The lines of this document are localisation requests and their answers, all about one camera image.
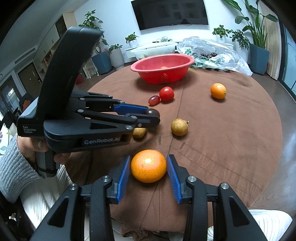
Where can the red plastic colander bowl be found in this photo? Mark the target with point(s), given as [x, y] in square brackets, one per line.
[163, 69]

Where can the beige curtain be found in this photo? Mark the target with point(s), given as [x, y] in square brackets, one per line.
[273, 45]

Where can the wall mounted black television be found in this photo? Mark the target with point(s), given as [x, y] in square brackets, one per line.
[152, 14]

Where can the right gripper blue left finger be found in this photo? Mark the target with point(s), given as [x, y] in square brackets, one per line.
[119, 175]

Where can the small plant on cabinet right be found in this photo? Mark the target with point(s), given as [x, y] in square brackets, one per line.
[221, 33]

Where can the wall shelving cabinet unit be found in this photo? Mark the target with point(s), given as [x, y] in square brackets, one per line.
[50, 42]

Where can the white tv cabinet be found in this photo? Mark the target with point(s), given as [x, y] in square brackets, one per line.
[194, 44]

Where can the plant ribbed white pot left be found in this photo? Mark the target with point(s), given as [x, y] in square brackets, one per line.
[116, 56]

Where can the person left hand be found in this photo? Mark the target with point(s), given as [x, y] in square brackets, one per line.
[30, 146]

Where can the bushy plant white pot right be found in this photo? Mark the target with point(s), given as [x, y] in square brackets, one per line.
[241, 44]

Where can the clear plastic bag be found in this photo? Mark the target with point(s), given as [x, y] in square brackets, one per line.
[223, 62]

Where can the tall plant blue pot right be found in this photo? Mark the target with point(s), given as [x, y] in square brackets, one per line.
[254, 23]

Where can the brown longan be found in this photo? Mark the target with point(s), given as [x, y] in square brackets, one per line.
[139, 132]

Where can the white plastic vegetable basin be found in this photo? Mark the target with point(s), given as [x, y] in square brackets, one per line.
[153, 49]

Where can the small plant on cabinet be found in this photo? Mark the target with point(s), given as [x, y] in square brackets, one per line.
[132, 40]
[221, 33]

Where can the small plant on cabinet left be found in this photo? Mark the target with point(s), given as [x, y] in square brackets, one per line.
[132, 40]

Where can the tall tree blue pot left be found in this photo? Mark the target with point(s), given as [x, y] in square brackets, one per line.
[100, 58]

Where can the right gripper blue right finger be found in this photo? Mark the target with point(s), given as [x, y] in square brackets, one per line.
[178, 176]

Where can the smooth orange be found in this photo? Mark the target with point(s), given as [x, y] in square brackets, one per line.
[218, 91]

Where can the dark cherries pile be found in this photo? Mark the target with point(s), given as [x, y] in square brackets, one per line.
[208, 55]

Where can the grey knit sweater sleeve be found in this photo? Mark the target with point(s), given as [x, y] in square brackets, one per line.
[16, 172]

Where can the brown table cloth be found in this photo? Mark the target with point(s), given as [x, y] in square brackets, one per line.
[237, 140]

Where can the red grape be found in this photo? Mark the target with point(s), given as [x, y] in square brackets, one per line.
[152, 111]
[154, 100]

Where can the red tomato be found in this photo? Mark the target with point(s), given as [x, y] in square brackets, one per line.
[166, 94]

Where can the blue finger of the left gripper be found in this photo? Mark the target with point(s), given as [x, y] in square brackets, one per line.
[138, 120]
[124, 108]

